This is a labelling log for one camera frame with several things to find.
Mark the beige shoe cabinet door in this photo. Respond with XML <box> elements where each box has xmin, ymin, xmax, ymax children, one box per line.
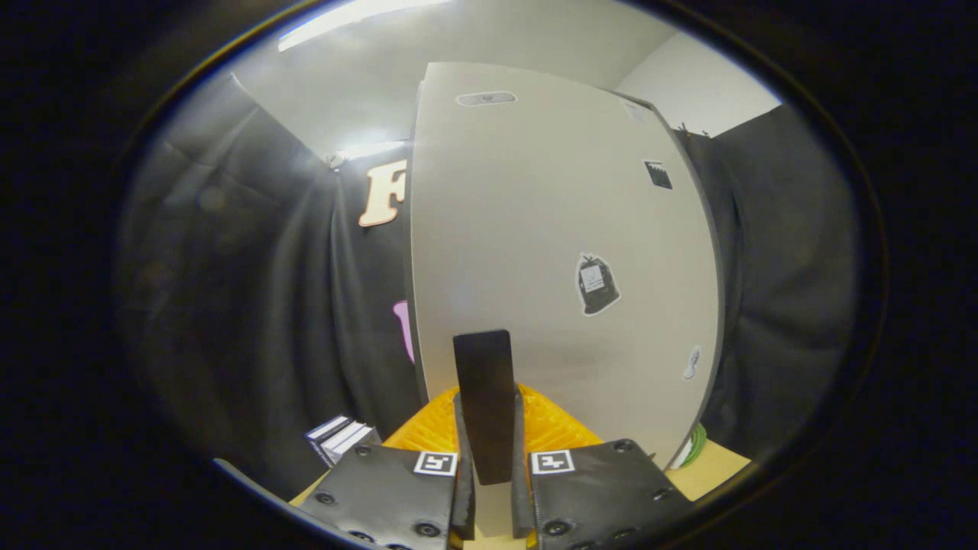
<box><xmin>410</xmin><ymin>63</ymin><xmax>723</xmax><ymax>471</ymax></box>

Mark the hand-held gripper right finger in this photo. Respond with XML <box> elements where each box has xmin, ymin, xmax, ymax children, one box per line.
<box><xmin>510</xmin><ymin>382</ymin><xmax>696</xmax><ymax>550</ymax></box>

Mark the blue book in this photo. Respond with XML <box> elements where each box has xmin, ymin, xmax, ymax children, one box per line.
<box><xmin>306</xmin><ymin>415</ymin><xmax>354</xmax><ymax>459</ymax></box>

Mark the green and white round object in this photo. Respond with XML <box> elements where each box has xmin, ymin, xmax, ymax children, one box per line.
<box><xmin>672</xmin><ymin>422</ymin><xmax>708</xmax><ymax>468</ymax></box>

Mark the black door handle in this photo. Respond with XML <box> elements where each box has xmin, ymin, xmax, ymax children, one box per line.
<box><xmin>453</xmin><ymin>330</ymin><xmax>514</xmax><ymax>485</ymax></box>

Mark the black backdrop cloth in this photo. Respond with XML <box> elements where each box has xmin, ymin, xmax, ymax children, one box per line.
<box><xmin>115</xmin><ymin>73</ymin><xmax>860</xmax><ymax>501</ymax></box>

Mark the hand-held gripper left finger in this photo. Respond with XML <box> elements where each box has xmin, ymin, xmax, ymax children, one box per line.
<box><xmin>294</xmin><ymin>386</ymin><xmax>476</xmax><ymax>550</ymax></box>

